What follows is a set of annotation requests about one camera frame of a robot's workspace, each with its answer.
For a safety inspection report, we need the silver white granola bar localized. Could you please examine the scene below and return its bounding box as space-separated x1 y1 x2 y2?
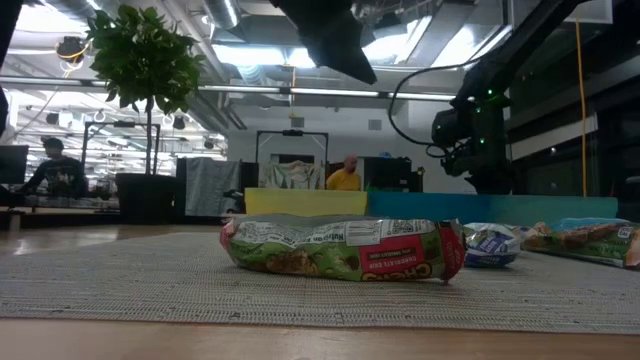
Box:
462 222 539 240

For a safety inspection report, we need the blue ended Chewy granola bar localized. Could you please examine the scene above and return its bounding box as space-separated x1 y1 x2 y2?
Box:
462 229 522 270

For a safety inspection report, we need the light blue granola bar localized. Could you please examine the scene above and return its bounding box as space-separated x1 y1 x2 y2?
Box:
548 216 632 232

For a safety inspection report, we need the orange green granola bar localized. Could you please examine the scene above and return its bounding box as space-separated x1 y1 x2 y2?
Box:
519 222 640 271

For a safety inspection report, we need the chocolate chip Chewy granola bar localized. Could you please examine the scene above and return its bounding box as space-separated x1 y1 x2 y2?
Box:
219 213 467 286

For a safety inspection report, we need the long ceiling light fixture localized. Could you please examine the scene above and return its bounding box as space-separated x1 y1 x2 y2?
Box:
198 83 459 104

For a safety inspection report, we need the blue plastic bin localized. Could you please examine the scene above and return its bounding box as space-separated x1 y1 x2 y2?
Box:
367 191 492 225

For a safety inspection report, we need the teal plastic bin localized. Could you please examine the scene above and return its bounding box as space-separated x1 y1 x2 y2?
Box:
487 195 620 227

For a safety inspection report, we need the black monitor on stand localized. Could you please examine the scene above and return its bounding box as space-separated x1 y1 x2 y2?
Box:
363 155 426 194

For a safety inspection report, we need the person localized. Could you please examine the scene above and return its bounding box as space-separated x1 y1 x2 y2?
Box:
325 153 362 192
18 137 90 199

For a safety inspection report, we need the beige draped cloth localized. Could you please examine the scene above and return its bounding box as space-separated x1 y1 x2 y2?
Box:
258 159 325 190

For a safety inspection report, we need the yellow plastic bin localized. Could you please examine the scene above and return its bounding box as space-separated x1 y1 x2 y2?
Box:
244 187 370 219

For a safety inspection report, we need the green leafy potted plant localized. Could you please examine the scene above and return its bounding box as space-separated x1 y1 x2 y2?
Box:
85 3 207 176

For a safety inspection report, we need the grey fabric cover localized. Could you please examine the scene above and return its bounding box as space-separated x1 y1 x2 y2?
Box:
184 157 242 217

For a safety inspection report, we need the white ceiling air unit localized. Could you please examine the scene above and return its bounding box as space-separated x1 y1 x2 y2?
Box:
564 0 614 26

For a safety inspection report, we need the black plant pot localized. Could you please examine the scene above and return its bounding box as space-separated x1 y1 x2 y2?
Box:
115 172 179 225

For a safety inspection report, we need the grey woven table mat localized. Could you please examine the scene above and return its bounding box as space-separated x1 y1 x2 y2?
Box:
0 230 640 335

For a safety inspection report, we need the black computer monitor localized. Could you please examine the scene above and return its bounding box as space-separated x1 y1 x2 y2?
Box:
0 144 30 185

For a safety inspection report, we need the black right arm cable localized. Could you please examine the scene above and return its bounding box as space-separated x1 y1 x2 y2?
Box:
388 58 481 149

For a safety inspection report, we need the black metal gantry frame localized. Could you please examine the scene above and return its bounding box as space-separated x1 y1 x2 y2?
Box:
255 129 330 191
78 120 162 197

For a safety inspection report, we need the silver ventilation duct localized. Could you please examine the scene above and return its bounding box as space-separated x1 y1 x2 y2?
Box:
199 0 242 30

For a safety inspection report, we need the black hanging cable reel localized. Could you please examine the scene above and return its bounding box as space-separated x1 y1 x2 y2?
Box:
55 35 91 65

